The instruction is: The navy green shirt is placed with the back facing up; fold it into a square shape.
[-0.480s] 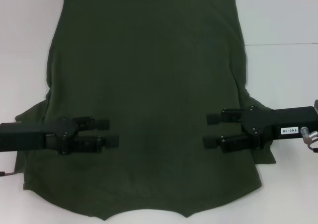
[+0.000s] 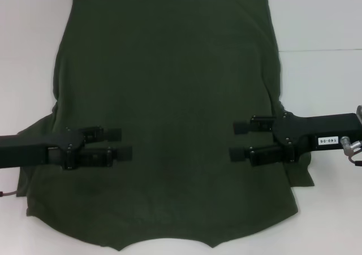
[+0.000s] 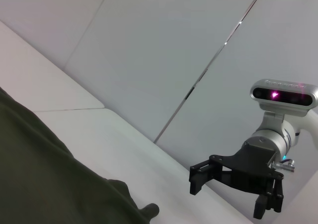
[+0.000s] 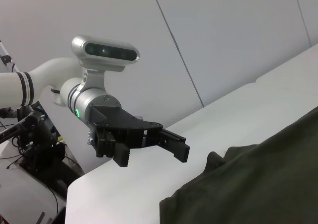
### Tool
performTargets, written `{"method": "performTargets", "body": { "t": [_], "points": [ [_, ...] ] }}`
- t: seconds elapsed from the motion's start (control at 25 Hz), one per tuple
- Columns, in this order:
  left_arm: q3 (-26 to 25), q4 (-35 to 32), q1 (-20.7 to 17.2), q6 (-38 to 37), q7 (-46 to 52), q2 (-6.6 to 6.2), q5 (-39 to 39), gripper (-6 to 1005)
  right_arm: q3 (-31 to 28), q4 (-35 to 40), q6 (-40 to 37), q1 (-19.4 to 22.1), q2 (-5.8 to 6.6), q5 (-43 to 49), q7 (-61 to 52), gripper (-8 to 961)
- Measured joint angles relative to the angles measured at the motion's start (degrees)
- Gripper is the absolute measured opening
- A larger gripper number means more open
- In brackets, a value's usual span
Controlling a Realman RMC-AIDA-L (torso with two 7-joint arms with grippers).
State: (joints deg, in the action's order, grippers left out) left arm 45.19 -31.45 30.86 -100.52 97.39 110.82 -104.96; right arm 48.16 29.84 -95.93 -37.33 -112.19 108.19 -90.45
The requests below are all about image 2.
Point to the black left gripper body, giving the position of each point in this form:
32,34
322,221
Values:
28,151

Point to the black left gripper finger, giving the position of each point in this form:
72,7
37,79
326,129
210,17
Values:
106,134
113,154

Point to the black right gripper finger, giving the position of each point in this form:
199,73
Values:
254,154
254,126

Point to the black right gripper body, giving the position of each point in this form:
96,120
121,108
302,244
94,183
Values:
305,136

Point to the dark green shirt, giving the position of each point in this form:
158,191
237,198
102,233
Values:
175,82

